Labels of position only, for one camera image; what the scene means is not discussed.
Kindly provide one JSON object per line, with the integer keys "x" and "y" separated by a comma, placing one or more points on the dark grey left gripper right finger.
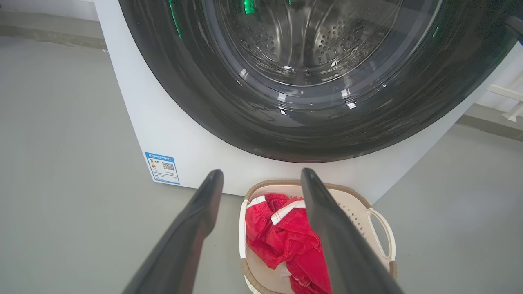
{"x": 343, "y": 245}

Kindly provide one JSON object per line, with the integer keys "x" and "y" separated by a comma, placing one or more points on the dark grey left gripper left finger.
{"x": 179, "y": 245}

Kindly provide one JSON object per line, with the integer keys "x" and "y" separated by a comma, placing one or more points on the red and white garment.
{"x": 286, "y": 241}

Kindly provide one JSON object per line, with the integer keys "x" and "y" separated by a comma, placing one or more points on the washing machine door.
{"x": 184, "y": 81}

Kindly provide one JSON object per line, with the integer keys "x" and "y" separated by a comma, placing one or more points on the cream laundry basket brown rim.
{"x": 380, "y": 228}

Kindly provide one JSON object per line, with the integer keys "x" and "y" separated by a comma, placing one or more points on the white washing machine body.
{"x": 135, "y": 122}

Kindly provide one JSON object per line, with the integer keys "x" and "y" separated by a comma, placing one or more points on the perforated steel washer drum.
{"x": 310, "y": 41}

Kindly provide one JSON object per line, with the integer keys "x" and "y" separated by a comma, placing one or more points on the blue energy label sticker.
{"x": 162, "y": 168}

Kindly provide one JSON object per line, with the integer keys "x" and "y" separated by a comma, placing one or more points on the white railing frame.
{"x": 506, "y": 93}

